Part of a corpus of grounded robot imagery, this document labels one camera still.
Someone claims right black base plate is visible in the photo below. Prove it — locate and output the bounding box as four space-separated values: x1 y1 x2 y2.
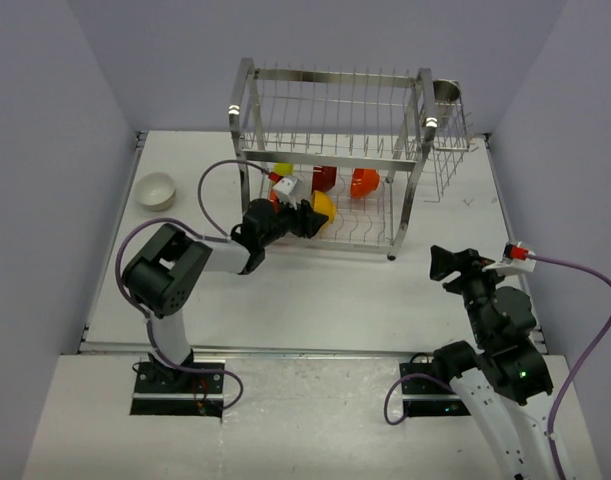
399 353 470 418

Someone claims steel utensil cup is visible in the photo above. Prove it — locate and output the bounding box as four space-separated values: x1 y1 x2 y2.
433 79 461 129

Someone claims dark red bowl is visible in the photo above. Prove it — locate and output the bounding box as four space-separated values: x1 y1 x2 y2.
312 166 337 193

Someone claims orange bowl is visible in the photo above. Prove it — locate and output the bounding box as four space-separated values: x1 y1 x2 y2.
350 168 380 199

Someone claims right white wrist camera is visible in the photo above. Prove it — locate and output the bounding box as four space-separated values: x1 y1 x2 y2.
482 242 536 277

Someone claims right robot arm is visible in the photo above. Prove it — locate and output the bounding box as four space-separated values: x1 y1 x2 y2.
429 243 577 479

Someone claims wire cutlery basket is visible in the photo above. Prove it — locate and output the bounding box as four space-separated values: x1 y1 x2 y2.
421 97 471 203

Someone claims white floral bowl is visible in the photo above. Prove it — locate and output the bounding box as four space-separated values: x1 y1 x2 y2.
135 172 176 212

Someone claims yellow bowl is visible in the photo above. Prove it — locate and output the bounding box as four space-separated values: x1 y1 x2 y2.
311 190 336 229

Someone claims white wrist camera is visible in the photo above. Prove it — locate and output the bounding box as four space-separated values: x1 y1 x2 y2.
272 175 303 209
482 242 536 277

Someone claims lime green bowl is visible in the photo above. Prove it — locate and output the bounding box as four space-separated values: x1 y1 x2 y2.
273 163 294 176

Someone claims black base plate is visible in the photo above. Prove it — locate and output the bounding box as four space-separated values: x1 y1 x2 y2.
130 360 224 419
399 353 470 418

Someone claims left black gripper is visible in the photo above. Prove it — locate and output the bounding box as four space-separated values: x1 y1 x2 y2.
259 196 326 248

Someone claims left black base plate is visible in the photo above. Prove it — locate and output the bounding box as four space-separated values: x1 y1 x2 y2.
130 360 224 419

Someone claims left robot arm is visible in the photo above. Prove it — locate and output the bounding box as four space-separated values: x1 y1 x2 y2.
114 198 334 393

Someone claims steel two-tier dish rack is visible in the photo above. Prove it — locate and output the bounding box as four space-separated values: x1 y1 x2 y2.
228 58 438 261

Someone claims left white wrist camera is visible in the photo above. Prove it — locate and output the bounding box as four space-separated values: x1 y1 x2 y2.
272 175 303 209

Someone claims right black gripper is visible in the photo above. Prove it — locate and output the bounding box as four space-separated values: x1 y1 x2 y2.
429 244 511 344

